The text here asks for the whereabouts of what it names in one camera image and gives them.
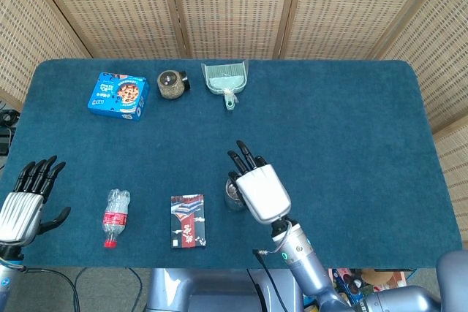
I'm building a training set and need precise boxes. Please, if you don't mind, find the crate of snacks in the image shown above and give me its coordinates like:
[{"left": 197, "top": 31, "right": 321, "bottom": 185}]
[{"left": 328, "top": 267, "right": 418, "bottom": 308}]

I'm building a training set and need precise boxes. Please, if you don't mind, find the blue floor cable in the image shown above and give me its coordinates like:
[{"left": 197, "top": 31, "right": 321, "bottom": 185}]
[{"left": 74, "top": 267, "right": 89, "bottom": 312}]

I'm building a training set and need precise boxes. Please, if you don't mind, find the glass jar with black lid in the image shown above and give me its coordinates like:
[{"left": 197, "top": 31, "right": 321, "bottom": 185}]
[{"left": 156, "top": 69, "right": 192, "bottom": 101}]

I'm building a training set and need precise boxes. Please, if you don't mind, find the black floor cable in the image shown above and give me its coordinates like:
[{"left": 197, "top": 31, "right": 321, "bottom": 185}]
[{"left": 21, "top": 267, "right": 82, "bottom": 312}]

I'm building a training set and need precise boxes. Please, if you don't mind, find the clear glass jar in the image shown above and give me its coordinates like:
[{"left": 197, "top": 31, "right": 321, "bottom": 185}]
[{"left": 224, "top": 177, "right": 253, "bottom": 213}]

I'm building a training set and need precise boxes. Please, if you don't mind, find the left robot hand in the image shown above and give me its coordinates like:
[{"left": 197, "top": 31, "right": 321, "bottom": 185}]
[{"left": 0, "top": 155, "right": 72, "bottom": 247}]

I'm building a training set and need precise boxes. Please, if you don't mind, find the grey robot torso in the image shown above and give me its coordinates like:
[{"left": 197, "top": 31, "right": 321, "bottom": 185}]
[{"left": 146, "top": 267, "right": 304, "bottom": 312}]

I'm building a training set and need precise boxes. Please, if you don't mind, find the blue cookie box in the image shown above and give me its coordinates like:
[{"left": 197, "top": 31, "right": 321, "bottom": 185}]
[{"left": 87, "top": 72, "right": 151, "bottom": 123}]

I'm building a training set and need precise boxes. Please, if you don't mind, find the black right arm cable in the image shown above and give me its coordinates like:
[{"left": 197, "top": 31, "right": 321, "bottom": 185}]
[{"left": 252, "top": 248, "right": 290, "bottom": 312}]

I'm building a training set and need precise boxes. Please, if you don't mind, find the black equipment with cables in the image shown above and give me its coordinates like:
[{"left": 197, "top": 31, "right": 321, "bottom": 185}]
[{"left": 0, "top": 109, "right": 21, "bottom": 156}]

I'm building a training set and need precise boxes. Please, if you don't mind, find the blue table cloth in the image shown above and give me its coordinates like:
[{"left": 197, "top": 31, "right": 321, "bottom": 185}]
[{"left": 0, "top": 58, "right": 464, "bottom": 270}]

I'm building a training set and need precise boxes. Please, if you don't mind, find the plastic bottle with red label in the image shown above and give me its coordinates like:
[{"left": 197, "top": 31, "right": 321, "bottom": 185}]
[{"left": 101, "top": 188, "right": 132, "bottom": 249}]

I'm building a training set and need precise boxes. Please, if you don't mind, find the black and red booklet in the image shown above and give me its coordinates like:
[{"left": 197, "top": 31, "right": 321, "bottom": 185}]
[{"left": 170, "top": 193, "right": 208, "bottom": 250}]

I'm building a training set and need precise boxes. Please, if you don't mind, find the woven folding screen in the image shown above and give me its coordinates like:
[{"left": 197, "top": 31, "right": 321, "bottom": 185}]
[{"left": 0, "top": 0, "right": 468, "bottom": 204}]

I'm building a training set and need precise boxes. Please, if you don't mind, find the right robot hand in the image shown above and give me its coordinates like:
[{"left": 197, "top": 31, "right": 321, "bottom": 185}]
[{"left": 227, "top": 140, "right": 293, "bottom": 225}]

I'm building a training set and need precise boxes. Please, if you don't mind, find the green dustpan in plastic wrap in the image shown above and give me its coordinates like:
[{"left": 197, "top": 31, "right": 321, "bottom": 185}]
[{"left": 200, "top": 59, "right": 249, "bottom": 111}]

